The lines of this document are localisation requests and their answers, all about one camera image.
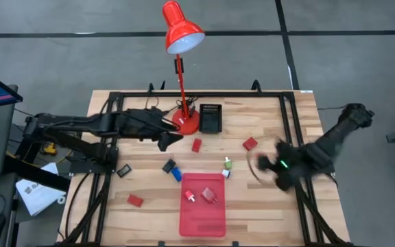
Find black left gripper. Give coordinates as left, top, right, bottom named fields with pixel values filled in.
left=117, top=106, right=184, bottom=152

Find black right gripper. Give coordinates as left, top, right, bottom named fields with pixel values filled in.
left=256, top=138, right=310, bottom=192

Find blue rectangular box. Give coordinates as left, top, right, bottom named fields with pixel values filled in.
left=170, top=167, right=183, bottom=183

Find black desk organizer bin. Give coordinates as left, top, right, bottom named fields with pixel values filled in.
left=198, top=104, right=223, bottom=134

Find red translucent plastic tray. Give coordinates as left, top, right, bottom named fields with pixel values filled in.
left=178, top=172, right=227, bottom=238

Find red desk lamp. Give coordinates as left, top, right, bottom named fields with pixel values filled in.
left=162, top=0, right=206, bottom=136

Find yellow tool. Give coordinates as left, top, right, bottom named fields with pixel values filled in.
left=40, top=142, right=58, bottom=156

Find black side desk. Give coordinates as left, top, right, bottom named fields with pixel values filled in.
left=0, top=150, right=71, bottom=247

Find black power box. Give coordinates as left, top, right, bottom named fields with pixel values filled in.
left=14, top=140, right=44, bottom=164

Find white printed papers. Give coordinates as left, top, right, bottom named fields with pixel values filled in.
left=14, top=162, right=67, bottom=217

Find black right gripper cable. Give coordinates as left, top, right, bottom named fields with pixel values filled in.
left=246, top=150, right=265, bottom=185

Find black lamp power cable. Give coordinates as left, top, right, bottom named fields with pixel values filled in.
left=145, top=95, right=199, bottom=114

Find black metal table frame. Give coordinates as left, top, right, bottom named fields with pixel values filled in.
left=60, top=89, right=352, bottom=247

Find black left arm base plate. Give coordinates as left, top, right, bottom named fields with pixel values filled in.
left=69, top=147, right=119, bottom=174

